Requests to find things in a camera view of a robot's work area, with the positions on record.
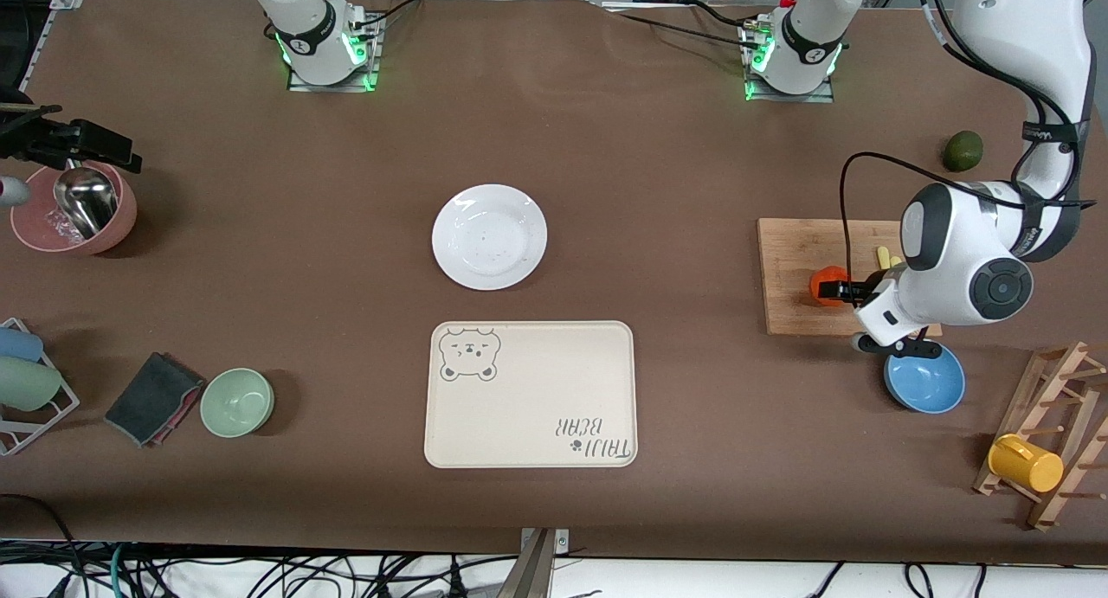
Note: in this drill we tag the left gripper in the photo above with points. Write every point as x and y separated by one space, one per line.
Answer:
861 289

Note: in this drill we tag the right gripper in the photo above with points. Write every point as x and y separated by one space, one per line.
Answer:
45 138

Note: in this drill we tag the orange mandarin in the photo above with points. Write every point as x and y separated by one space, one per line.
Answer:
824 286

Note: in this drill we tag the white plate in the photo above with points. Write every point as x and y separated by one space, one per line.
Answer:
489 236

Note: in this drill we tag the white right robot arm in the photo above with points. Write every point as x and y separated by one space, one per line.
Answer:
316 44

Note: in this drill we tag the yellow plastic knife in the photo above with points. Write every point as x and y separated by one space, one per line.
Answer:
883 257

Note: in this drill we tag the pink bowl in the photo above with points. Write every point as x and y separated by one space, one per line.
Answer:
117 221

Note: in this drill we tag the bamboo cutting board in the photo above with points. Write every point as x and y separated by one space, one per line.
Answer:
796 252

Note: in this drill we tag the blue bowl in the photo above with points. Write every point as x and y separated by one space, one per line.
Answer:
926 386

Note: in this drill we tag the dark green lime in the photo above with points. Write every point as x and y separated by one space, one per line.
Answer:
963 151

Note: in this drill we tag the blue cup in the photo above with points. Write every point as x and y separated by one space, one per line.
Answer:
19 344

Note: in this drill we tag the yellow mug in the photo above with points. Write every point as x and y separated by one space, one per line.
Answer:
1026 464

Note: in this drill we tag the wooden mug rack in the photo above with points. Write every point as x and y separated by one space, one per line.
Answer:
1073 425

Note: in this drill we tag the pale green cup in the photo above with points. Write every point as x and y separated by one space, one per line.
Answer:
26 383

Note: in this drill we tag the dark grey cloth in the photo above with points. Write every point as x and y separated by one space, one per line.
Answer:
149 395

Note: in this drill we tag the pink cloth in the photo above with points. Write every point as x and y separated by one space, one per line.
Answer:
180 416

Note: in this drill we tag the pale green bowl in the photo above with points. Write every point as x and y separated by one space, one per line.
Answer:
237 402

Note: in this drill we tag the cream bear print tray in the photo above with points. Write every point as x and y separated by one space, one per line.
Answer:
528 399

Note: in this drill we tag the metal table bracket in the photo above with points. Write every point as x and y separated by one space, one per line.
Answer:
558 539

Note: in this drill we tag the grey metal post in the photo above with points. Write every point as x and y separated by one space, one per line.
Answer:
530 572

